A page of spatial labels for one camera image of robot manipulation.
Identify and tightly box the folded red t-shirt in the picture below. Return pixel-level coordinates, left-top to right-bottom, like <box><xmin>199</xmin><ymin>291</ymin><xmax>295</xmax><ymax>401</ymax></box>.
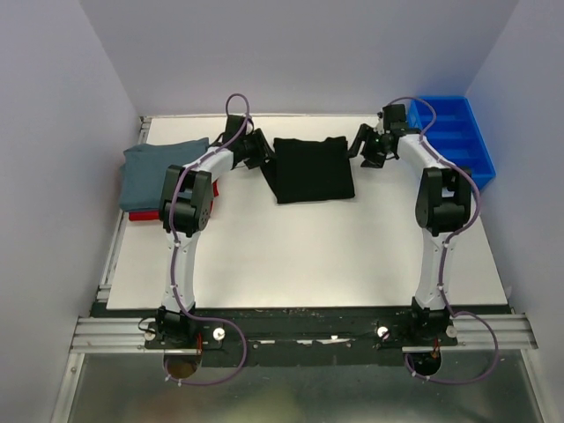
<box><xmin>125</xmin><ymin>180</ymin><xmax>219</xmax><ymax>222</ymax></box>

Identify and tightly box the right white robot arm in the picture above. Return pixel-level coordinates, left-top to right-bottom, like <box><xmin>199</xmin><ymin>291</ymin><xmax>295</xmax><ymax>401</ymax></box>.
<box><xmin>348</xmin><ymin>97</ymin><xmax>479</xmax><ymax>345</ymax></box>

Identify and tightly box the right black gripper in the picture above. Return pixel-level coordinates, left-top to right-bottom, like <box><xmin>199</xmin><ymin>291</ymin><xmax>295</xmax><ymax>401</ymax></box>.
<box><xmin>343</xmin><ymin>123</ymin><xmax>390</xmax><ymax>170</ymax></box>

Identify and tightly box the blue plastic bin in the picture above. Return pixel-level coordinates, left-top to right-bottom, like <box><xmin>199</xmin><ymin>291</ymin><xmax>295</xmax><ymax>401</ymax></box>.
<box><xmin>421</xmin><ymin>96</ymin><xmax>496</xmax><ymax>191</ymax></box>

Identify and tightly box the black floral print t-shirt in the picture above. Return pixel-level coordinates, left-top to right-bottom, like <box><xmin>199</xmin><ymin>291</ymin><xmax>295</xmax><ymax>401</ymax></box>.
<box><xmin>261</xmin><ymin>137</ymin><xmax>355</xmax><ymax>204</ymax></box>

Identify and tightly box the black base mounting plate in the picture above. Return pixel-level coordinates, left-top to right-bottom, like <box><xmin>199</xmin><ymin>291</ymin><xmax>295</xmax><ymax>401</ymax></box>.
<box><xmin>71</xmin><ymin>305</ymin><xmax>524</xmax><ymax>368</ymax></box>

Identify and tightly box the folded teal t-shirt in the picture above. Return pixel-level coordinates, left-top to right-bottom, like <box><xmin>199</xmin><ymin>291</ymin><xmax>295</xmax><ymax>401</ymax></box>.
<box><xmin>119</xmin><ymin>137</ymin><xmax>209</xmax><ymax>212</ymax></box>

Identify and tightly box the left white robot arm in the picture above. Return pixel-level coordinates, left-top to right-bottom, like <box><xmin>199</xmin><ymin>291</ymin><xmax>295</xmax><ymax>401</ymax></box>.
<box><xmin>159</xmin><ymin>115</ymin><xmax>273</xmax><ymax>348</ymax></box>

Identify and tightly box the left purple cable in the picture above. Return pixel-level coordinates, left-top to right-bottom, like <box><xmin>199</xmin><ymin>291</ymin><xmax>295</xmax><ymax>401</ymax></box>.
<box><xmin>165</xmin><ymin>93</ymin><xmax>249</xmax><ymax>389</ymax></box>

